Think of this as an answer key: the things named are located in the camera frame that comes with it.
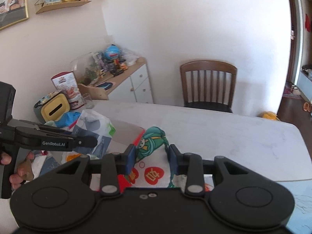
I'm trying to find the red hanging garment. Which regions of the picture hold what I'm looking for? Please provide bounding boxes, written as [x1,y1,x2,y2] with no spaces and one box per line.
[304,13,312,33]

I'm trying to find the person's left hand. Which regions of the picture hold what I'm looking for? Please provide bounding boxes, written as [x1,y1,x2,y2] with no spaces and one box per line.
[0,151,35,191]

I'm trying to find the brown door frame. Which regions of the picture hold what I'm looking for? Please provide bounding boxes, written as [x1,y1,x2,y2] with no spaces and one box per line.
[285,0,303,86]

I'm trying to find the cartoon printed plastic bag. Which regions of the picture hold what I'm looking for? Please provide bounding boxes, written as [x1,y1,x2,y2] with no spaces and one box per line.
[117,126,177,189]

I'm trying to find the yellow item on floor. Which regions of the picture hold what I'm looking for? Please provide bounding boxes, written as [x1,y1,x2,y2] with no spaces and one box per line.
[259,111,281,122]

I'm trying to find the blue printed table mat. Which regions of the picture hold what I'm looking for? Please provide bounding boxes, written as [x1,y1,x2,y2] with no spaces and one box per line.
[274,180,312,234]

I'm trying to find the framed wall poster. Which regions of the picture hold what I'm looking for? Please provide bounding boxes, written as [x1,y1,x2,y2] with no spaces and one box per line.
[0,0,29,31]

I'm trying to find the blue cloth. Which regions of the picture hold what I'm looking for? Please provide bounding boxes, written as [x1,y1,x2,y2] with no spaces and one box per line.
[57,111,81,129]

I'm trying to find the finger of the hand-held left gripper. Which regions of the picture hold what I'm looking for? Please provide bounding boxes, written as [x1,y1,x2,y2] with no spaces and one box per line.
[19,119,74,137]
[72,136,98,149]

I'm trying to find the yellow tissue box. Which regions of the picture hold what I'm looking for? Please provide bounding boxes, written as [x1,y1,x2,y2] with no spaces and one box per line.
[34,94,72,125]

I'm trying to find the patterned floor rug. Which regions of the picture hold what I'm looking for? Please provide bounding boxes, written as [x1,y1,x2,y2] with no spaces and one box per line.
[283,82,303,100]

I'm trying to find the blue oval pad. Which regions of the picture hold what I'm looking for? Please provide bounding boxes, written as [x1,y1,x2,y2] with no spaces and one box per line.
[96,82,115,90]

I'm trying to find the black toy truck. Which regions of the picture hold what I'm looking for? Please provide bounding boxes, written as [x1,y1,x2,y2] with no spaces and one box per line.
[108,63,124,75]

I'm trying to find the blue globe toy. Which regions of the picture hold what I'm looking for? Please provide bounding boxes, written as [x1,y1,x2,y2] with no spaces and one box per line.
[103,44,122,60]

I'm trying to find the wooden wall shelf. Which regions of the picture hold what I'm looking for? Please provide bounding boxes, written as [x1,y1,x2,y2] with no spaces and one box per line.
[34,0,92,14]

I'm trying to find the white sideboard cabinet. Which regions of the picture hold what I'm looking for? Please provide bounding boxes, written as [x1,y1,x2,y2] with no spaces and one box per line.
[77,57,154,104]

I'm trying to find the clear plastic bag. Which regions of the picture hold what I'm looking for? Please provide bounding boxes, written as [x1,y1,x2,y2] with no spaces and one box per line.
[121,49,140,66]

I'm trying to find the wooden slatted chair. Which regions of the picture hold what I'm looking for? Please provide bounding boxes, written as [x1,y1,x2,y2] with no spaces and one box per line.
[180,60,238,114]

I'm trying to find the white cardboard box red edges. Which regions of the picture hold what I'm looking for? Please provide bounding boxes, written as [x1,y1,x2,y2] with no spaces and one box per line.
[109,119,147,152]

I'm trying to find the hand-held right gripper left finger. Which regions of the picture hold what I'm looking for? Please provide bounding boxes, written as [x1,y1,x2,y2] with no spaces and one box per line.
[56,144,136,197]

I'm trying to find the red white snack box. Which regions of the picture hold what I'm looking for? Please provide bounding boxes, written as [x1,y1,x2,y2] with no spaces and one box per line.
[50,71,85,111]

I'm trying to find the dark packet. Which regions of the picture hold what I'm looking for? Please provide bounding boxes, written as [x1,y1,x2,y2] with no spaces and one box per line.
[71,109,117,157]

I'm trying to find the wooden tray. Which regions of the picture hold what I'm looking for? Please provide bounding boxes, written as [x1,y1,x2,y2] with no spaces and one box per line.
[77,82,109,100]

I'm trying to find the low light blue cabinet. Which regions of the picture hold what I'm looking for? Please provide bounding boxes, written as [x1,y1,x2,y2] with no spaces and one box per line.
[296,64,312,103]

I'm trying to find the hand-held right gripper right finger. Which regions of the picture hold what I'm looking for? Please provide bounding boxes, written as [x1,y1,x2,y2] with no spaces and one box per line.
[168,144,249,197]

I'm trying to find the clear drinking glass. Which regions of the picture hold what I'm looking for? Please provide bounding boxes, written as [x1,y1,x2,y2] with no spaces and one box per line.
[81,93,95,110]

